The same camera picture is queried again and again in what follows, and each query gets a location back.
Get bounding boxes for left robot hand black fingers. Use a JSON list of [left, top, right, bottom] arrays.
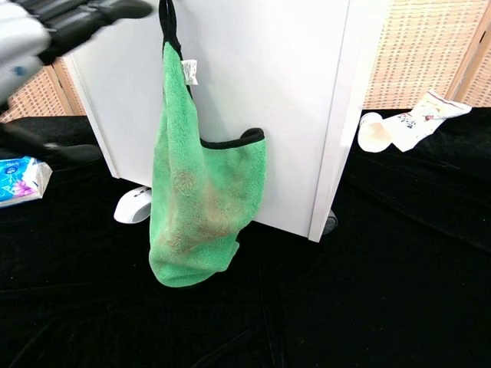
[[0, 0, 153, 164]]

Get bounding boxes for white printed snack bag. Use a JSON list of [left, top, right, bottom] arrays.
[[381, 88, 473, 153]]

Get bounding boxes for white paper cup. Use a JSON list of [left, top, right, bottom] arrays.
[[358, 111, 394, 153]]

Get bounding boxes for white computer mouse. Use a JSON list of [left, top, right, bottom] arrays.
[[114, 186, 153, 225]]

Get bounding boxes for green microfiber cloth black trim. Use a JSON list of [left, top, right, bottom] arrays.
[[148, 0, 267, 289]]

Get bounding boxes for black velvet tablecloth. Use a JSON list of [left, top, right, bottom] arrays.
[[0, 107, 491, 368]]

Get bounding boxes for dark gray rounded object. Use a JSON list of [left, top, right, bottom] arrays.
[[321, 209, 340, 235]]

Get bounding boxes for woven rattan folding screen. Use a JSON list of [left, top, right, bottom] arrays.
[[361, 0, 491, 111], [0, 63, 87, 124]]

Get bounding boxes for large white cabinet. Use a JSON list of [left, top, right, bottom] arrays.
[[61, 0, 389, 243]]

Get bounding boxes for blue tissue pack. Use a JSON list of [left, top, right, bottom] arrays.
[[0, 156, 54, 209]]

